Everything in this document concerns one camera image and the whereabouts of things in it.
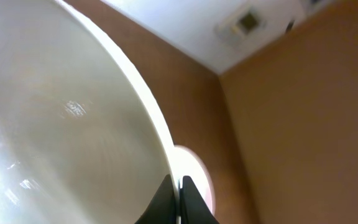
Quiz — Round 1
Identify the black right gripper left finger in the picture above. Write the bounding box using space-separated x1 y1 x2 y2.
135 174 177 224

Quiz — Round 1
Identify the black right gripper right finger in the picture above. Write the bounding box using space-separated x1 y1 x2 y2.
180 175 219 224

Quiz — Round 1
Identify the white plate corner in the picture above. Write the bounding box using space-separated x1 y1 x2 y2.
0 1 172 223

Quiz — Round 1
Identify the white plate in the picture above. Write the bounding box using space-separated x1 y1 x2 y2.
171 145 216 215

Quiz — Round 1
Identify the ceiling vent fixture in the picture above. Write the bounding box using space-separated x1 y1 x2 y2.
214 1 267 46

